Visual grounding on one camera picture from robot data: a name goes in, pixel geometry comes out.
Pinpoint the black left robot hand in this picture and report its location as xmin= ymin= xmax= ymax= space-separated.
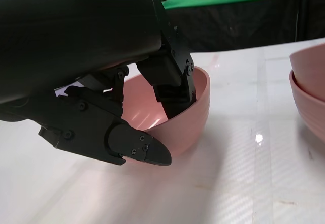
xmin=0 ymin=0 xmax=198 ymax=167

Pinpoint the pink plastic bowl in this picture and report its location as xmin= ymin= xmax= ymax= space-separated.
xmin=288 ymin=71 xmax=325 ymax=143
xmin=120 ymin=66 xmax=211 ymax=162
xmin=289 ymin=43 xmax=325 ymax=100

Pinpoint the black table skirt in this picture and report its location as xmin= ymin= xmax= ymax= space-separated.
xmin=165 ymin=0 xmax=325 ymax=54

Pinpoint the black vertical pole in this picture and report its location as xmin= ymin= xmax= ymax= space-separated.
xmin=301 ymin=0 xmax=309 ymax=42

